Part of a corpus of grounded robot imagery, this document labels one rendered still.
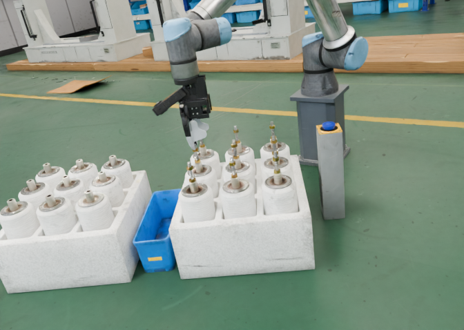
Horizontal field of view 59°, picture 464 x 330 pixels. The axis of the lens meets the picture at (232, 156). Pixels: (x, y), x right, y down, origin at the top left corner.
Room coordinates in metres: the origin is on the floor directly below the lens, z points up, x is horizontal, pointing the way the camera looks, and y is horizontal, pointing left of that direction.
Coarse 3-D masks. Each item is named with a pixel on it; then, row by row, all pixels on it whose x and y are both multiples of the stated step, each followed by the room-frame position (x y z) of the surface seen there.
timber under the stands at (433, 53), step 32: (32, 64) 5.10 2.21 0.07; (64, 64) 4.73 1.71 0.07; (96, 64) 4.41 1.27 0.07; (128, 64) 4.13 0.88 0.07; (160, 64) 3.88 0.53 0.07; (224, 64) 3.46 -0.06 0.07; (256, 64) 3.28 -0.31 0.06; (288, 64) 3.12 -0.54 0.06; (384, 64) 2.70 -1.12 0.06; (416, 64) 2.58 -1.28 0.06; (448, 64) 2.47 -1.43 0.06
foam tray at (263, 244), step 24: (216, 216) 0.97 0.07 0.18; (264, 216) 0.93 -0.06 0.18; (288, 216) 0.92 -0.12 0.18; (192, 240) 0.94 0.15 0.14; (216, 240) 0.93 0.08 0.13; (240, 240) 0.92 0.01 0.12; (264, 240) 0.91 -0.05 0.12; (288, 240) 0.91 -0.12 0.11; (312, 240) 0.90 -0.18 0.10; (192, 264) 0.94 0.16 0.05; (216, 264) 0.93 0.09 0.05; (240, 264) 0.92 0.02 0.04; (264, 264) 0.91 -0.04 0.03; (288, 264) 0.91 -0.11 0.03; (312, 264) 0.90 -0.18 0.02
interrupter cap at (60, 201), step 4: (56, 200) 1.08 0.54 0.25; (60, 200) 1.07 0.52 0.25; (64, 200) 1.07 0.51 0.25; (40, 204) 1.06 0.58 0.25; (44, 204) 1.06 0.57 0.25; (56, 204) 1.06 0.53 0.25; (60, 204) 1.05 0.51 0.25; (40, 208) 1.04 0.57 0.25; (44, 208) 1.04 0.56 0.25; (48, 208) 1.03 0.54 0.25; (52, 208) 1.03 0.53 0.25; (56, 208) 1.03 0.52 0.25
